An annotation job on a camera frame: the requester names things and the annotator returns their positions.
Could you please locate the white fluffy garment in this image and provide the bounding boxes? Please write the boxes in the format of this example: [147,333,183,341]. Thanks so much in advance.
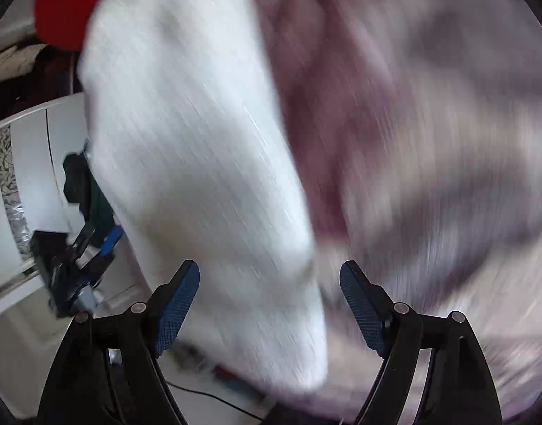
[79,0,327,394]

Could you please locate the dark green garment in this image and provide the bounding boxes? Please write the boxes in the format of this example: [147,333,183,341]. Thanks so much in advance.
[89,176,115,248]

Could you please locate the black garment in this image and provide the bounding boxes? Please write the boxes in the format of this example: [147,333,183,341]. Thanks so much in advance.
[63,153,91,221]

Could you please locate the white wardrobe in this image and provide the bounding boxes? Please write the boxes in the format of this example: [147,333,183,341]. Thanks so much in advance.
[0,93,87,315]

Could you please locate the floral rose blanket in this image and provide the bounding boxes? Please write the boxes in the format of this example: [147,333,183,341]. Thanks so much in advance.
[255,0,542,419]

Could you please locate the black cable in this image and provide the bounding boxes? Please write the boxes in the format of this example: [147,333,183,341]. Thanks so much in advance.
[164,380,265,421]

